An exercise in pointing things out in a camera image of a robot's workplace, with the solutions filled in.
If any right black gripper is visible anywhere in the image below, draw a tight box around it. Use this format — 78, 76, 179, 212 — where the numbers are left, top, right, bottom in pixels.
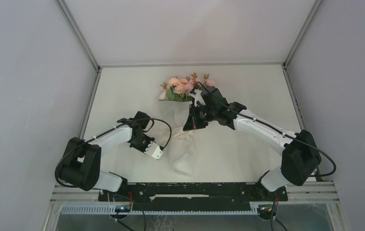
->
184, 103, 217, 130

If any translucent white wrapping paper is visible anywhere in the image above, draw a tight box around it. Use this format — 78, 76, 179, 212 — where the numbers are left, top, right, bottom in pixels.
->
159, 99, 197, 177

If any pink fake flower stem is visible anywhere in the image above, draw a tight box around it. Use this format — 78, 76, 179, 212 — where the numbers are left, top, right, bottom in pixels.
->
182, 73, 200, 96
158, 77, 193, 102
203, 73, 216, 87

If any cream printed ribbon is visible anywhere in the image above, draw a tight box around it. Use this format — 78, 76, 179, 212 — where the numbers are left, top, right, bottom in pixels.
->
172, 127, 193, 140

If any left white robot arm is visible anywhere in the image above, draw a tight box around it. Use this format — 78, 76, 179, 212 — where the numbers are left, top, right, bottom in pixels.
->
54, 111, 164, 201

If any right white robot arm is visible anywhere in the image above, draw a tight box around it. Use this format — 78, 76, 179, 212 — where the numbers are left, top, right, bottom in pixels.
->
183, 87, 322, 200

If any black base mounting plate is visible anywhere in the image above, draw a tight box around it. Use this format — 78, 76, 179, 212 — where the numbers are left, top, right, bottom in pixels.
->
98, 182, 288, 212

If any left controller board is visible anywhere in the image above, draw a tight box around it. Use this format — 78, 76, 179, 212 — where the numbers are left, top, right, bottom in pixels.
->
115, 205, 131, 213

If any controller board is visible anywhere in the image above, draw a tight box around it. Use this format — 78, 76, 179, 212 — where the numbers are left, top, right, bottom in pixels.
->
257, 206, 275, 214
115, 205, 131, 213

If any right controller board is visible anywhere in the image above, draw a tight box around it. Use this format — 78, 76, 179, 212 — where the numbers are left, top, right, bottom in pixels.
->
257, 206, 275, 214

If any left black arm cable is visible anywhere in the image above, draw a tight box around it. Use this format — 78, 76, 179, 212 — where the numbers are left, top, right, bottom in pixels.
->
54, 118, 173, 231

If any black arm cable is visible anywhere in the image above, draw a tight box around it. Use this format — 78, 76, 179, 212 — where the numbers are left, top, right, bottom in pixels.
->
54, 118, 173, 231
196, 81, 337, 231

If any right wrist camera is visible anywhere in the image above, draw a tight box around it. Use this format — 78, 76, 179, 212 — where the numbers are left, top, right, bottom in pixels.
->
189, 89, 206, 106

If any white slotted cable duct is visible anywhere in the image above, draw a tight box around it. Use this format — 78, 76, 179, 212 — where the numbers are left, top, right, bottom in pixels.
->
60, 205, 261, 215

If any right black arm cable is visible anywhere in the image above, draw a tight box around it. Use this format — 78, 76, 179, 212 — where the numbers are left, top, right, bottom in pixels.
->
196, 81, 337, 231

